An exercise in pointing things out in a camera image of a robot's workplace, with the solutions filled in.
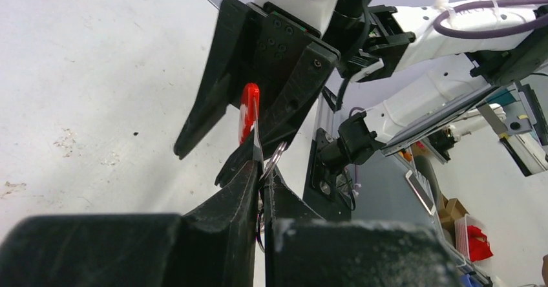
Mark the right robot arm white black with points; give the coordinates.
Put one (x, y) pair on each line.
(483, 45)

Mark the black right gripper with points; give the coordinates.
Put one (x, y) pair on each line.
(289, 63)

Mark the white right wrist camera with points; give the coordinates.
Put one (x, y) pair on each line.
(315, 13)

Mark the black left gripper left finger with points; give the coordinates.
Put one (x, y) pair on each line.
(212, 245)

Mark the metal key holder red handle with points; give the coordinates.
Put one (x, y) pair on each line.
(248, 124)

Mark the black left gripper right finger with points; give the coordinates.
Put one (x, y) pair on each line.
(303, 249)

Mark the red item in bin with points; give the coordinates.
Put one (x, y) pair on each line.
(479, 246)

